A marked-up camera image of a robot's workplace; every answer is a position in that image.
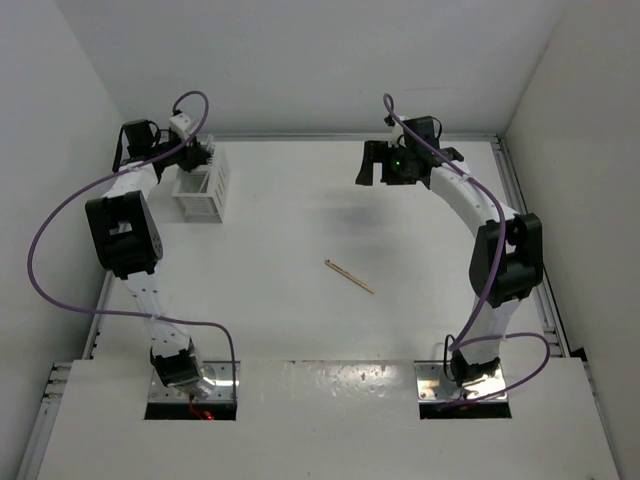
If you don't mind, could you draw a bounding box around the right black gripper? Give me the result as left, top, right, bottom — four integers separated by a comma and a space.
358, 140, 417, 185

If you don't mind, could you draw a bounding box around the gold makeup pencil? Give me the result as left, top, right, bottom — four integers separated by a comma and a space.
324, 259, 375, 295

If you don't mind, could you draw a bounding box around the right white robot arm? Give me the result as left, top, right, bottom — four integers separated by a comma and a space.
355, 115, 543, 386

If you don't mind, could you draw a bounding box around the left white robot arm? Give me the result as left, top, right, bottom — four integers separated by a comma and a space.
85, 110, 207, 395

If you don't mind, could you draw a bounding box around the white slotted organizer box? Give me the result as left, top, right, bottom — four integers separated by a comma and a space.
172, 144, 231, 223

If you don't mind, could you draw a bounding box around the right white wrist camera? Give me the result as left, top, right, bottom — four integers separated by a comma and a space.
388, 123, 405, 148

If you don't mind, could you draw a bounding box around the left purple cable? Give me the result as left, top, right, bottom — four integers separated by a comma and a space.
27, 90, 239, 366

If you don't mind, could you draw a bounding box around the purple cable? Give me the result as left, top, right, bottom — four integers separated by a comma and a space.
382, 92, 552, 407
27, 90, 239, 366

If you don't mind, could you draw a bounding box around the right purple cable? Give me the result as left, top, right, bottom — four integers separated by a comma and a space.
382, 92, 552, 407

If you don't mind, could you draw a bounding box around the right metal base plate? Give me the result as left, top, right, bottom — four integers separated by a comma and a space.
414, 361, 507, 406

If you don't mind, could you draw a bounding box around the metal base plate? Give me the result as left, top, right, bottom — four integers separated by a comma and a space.
414, 361, 507, 406
147, 361, 239, 404

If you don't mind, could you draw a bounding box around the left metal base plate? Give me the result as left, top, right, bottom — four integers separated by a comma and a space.
147, 361, 239, 404

